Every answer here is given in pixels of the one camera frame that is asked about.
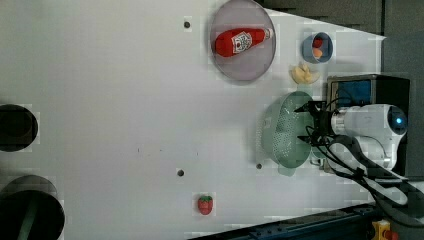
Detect red ketchup bottle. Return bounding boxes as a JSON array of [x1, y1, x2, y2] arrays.
[[214, 28, 274, 58]]

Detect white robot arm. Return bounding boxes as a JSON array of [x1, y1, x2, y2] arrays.
[[296, 101, 423, 228]]

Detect pink round plate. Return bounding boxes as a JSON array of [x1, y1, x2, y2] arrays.
[[209, 0, 277, 81]]

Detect green plastic strainer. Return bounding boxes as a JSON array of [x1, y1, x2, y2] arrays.
[[261, 91, 313, 177]]

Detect orange toy bun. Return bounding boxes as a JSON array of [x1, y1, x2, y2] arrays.
[[313, 48, 323, 59]]

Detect red toy strawberry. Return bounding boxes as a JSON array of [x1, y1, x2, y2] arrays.
[[197, 195, 214, 215]]

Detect small red toy fruit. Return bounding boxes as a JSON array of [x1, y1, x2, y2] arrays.
[[312, 37, 323, 48]]

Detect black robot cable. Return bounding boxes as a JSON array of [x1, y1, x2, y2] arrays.
[[304, 96, 424, 229]]

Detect yellow emergency stop box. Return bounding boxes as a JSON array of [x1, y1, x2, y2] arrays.
[[372, 220, 399, 240]]

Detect yellow toy banana peel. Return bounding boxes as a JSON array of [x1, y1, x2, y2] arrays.
[[291, 63, 320, 84]]

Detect blue bowl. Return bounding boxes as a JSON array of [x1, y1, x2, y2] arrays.
[[301, 32, 333, 64]]

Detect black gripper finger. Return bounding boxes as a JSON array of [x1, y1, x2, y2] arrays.
[[295, 101, 322, 113], [298, 136, 317, 145]]

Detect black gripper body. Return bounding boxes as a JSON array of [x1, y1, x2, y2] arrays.
[[313, 101, 334, 144]]

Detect black round object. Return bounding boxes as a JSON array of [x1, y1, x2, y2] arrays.
[[0, 175, 65, 240], [0, 104, 38, 152]]

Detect black toaster oven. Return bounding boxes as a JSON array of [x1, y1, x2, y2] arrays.
[[327, 75, 410, 171]]

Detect black round object lower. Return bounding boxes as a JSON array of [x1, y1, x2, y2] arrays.
[[0, 175, 65, 240]]

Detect black round object upper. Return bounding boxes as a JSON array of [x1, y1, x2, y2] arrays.
[[0, 104, 38, 152]]

